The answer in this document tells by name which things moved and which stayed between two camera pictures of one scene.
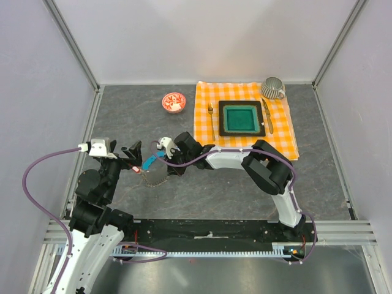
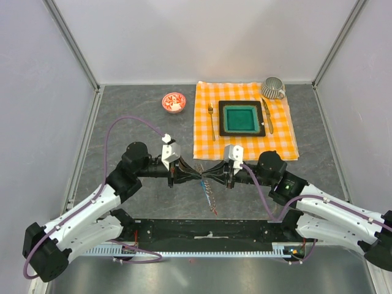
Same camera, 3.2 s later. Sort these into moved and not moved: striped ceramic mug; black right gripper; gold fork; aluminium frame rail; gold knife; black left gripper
Moved: black right gripper; black left gripper
Not moved: gold knife; striped ceramic mug; aluminium frame rail; gold fork
